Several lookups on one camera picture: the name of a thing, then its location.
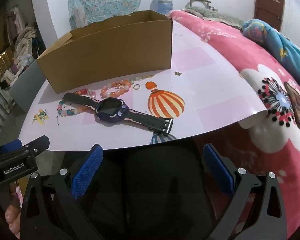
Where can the wooden chair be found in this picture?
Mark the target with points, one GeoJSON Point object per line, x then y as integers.
{"type": "Point", "coordinates": [198, 0]}

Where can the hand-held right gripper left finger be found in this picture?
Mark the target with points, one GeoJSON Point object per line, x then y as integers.
{"type": "Point", "coordinates": [88, 172]}

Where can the brown cardboard box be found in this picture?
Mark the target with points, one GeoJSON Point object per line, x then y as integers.
{"type": "Point", "coordinates": [107, 55]}

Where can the person's left hand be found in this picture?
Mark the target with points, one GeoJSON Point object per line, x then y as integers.
{"type": "Point", "coordinates": [12, 215]}

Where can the wooden cabinet with lights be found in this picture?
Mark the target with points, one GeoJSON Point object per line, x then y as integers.
{"type": "Point", "coordinates": [0, 65]}

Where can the blue patterned blanket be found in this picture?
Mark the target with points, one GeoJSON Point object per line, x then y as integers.
{"type": "Point", "coordinates": [272, 40]}

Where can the dark smartphone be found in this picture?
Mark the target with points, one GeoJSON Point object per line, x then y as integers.
{"type": "Point", "coordinates": [298, 107]}

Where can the grey fuzzy blanket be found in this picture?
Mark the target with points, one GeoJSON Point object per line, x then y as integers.
{"type": "Point", "coordinates": [215, 15]}

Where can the yellow hair clip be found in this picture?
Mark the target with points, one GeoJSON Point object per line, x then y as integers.
{"type": "Point", "coordinates": [40, 117]}

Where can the brown wooden door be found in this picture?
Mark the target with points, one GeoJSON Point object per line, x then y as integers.
{"type": "Point", "coordinates": [267, 5]}

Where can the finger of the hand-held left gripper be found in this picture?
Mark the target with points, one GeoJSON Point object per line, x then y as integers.
{"type": "Point", "coordinates": [11, 146]}
{"type": "Point", "coordinates": [37, 143]}

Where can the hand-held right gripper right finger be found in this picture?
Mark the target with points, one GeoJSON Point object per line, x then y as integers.
{"type": "Point", "coordinates": [218, 170]}

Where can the blue water bottle dispenser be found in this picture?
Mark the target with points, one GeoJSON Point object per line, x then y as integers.
{"type": "Point", "coordinates": [163, 2]}

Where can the small butterfly charm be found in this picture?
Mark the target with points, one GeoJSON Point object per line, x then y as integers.
{"type": "Point", "coordinates": [178, 73]}

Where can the pink floral blanket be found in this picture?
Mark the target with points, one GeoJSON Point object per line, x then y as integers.
{"type": "Point", "coordinates": [230, 52]}

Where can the pile of clothes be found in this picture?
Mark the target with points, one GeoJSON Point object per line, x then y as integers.
{"type": "Point", "coordinates": [23, 45]}

